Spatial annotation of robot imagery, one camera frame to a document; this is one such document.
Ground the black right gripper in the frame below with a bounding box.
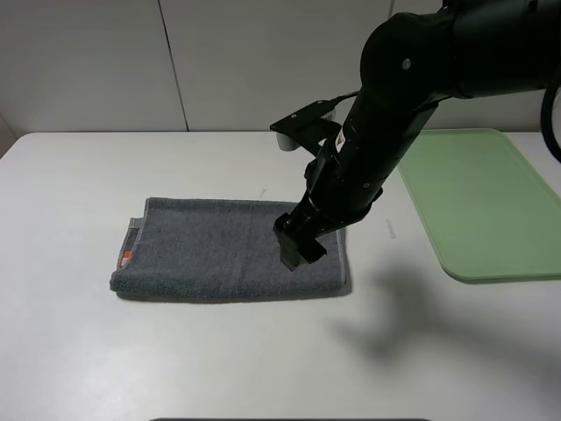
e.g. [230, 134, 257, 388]
[273, 139, 384, 271]

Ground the grey towel with orange stripes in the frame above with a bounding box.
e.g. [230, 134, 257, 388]
[110, 197, 350, 303]

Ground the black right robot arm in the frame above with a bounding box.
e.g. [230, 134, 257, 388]
[272, 1, 560, 270]

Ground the light green plastic tray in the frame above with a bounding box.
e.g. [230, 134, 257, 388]
[399, 129, 560, 284]

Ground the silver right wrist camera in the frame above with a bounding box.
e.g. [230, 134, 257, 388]
[270, 99, 341, 156]

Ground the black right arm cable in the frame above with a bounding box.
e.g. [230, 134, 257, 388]
[541, 85, 561, 163]

